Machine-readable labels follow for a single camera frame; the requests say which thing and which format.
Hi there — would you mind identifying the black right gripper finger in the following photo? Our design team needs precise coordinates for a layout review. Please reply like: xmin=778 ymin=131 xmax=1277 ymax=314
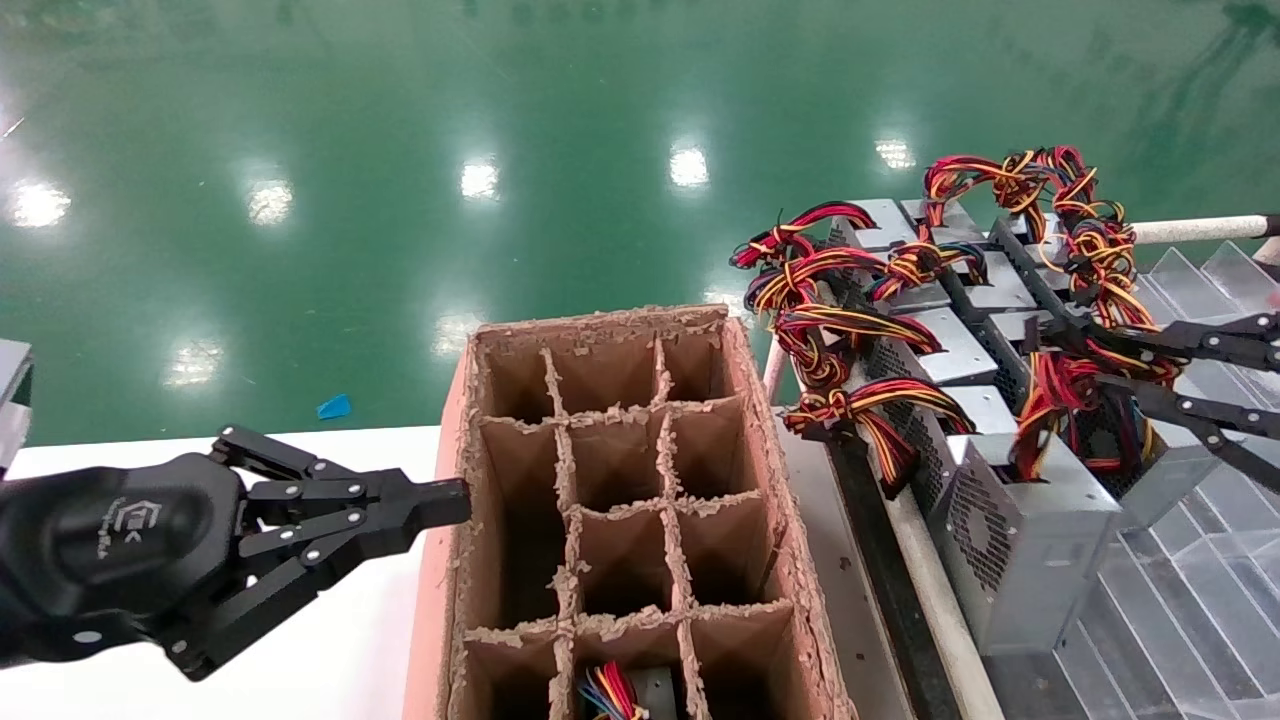
xmin=1125 ymin=372 xmax=1280 ymax=493
xmin=1045 ymin=312 xmax=1280 ymax=376

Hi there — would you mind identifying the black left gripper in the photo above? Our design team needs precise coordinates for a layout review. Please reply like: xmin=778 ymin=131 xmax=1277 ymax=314
xmin=0 ymin=425 xmax=473 ymax=683

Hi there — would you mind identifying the brown cardboard divider box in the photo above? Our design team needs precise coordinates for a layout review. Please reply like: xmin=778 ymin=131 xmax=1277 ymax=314
xmin=402 ymin=303 xmax=859 ymax=720

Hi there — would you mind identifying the white round pole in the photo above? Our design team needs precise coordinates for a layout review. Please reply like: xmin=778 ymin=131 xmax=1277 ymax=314
xmin=1135 ymin=213 xmax=1280 ymax=247

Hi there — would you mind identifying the transparent acrylic rack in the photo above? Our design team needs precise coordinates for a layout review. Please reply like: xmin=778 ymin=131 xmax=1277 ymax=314
xmin=985 ymin=240 xmax=1280 ymax=720

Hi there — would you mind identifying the grey metal shelf edge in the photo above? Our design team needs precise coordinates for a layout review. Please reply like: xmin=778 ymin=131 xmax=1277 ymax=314
xmin=775 ymin=405 xmax=916 ymax=720

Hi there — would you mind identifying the black rail strip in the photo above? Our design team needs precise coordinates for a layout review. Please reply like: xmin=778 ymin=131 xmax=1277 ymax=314
xmin=825 ymin=435 xmax=961 ymax=720

